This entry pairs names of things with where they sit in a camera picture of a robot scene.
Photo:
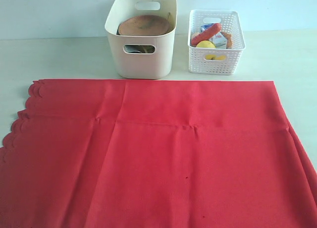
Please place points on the red sausage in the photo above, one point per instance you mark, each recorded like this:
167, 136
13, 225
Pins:
207, 34

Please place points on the yellow cheese wedge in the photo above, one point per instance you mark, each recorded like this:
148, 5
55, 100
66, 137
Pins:
215, 57

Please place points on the white perforated plastic basket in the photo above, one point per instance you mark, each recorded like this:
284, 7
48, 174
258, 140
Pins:
230, 22

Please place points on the brown wooden plate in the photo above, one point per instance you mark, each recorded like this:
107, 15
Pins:
144, 25

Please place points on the blue white milk carton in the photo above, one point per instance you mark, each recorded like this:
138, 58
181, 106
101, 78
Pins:
218, 39

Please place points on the stainless steel cup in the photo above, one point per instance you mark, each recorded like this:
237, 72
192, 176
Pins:
132, 49

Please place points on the yellow lemon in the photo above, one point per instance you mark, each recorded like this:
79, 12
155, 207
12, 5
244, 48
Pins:
206, 44

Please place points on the cream plastic bin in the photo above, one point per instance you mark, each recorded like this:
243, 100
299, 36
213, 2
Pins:
141, 66

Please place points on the red tablecloth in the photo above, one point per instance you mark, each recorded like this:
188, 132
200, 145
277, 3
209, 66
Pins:
155, 154

